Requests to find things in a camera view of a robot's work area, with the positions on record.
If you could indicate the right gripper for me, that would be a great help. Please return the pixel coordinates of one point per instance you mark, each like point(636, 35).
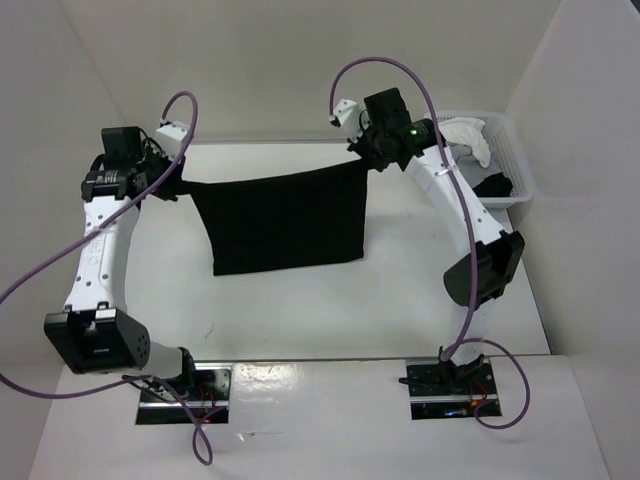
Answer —
point(378, 163)

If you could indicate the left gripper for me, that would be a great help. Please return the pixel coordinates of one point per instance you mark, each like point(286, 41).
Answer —
point(170, 192)

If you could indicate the black tank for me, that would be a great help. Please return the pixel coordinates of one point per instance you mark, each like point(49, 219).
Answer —
point(494, 186)
point(298, 220)

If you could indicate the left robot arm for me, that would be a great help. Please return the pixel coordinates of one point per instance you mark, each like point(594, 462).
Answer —
point(94, 332)

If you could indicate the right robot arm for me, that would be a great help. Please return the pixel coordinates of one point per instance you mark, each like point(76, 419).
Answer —
point(382, 132)

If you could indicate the white tank top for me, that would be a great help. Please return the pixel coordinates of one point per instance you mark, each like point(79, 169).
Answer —
point(468, 131)

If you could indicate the grey tank top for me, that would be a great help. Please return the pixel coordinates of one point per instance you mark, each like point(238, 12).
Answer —
point(470, 166)

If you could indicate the black tank top in basket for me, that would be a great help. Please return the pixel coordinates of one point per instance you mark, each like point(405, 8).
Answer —
point(494, 186)

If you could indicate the white plastic laundry basket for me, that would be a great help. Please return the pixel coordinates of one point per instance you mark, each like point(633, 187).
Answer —
point(508, 154)

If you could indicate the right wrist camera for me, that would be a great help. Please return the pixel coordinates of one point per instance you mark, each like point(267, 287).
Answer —
point(346, 116)

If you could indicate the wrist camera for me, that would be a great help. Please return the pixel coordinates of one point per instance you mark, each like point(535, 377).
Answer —
point(346, 116)
point(172, 137)

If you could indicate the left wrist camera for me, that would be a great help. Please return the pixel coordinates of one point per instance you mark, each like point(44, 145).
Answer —
point(172, 137)

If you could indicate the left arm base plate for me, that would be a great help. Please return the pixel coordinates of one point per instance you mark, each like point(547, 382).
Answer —
point(207, 399)

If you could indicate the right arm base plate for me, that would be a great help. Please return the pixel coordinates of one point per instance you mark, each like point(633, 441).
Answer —
point(433, 396)

